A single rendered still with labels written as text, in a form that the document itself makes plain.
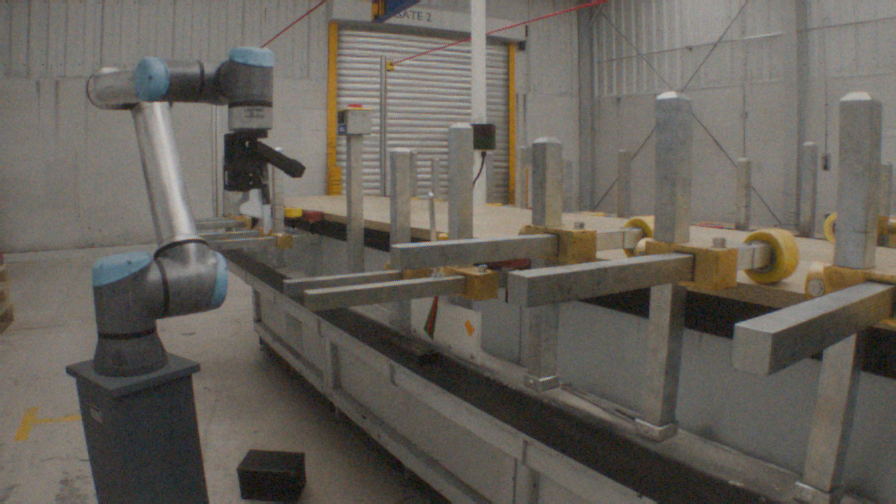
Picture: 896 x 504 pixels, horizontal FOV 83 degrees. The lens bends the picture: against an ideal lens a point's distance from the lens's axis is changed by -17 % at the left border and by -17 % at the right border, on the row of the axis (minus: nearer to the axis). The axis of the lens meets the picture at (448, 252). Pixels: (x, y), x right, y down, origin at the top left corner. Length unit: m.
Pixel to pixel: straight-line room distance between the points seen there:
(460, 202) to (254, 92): 0.45
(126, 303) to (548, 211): 0.97
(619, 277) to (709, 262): 0.14
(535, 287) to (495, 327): 0.89
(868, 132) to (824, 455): 0.34
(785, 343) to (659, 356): 0.41
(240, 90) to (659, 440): 0.94
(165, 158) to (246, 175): 0.53
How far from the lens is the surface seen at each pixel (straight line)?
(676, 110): 0.78
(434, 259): 0.80
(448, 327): 1.20
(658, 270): 0.70
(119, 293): 1.47
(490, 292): 1.13
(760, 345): 0.41
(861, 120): 0.67
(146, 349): 1.50
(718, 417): 1.06
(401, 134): 9.56
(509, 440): 1.16
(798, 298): 0.90
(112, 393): 1.43
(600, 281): 0.63
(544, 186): 0.95
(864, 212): 0.66
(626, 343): 1.15
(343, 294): 1.02
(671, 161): 0.78
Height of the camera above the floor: 1.06
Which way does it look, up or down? 8 degrees down
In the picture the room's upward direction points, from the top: straight up
